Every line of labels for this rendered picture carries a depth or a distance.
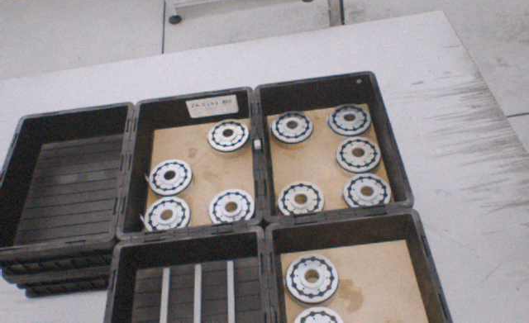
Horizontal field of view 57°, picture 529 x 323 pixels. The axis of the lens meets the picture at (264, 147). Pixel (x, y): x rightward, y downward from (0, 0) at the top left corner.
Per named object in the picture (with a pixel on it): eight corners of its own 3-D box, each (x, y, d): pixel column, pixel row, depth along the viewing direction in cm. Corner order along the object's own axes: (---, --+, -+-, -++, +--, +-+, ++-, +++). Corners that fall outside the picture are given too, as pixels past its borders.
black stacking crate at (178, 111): (150, 131, 132) (136, 102, 124) (258, 118, 131) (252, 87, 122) (134, 267, 107) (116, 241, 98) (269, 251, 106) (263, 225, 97)
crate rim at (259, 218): (138, 106, 125) (135, 100, 123) (254, 92, 124) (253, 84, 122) (118, 246, 99) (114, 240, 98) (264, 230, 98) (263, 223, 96)
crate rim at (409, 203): (254, 92, 124) (253, 84, 122) (373, 76, 122) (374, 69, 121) (264, 230, 98) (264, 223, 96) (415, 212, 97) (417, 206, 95)
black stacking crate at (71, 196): (41, 145, 134) (21, 116, 125) (148, 131, 132) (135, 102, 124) (2, 282, 108) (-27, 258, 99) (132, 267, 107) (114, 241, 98)
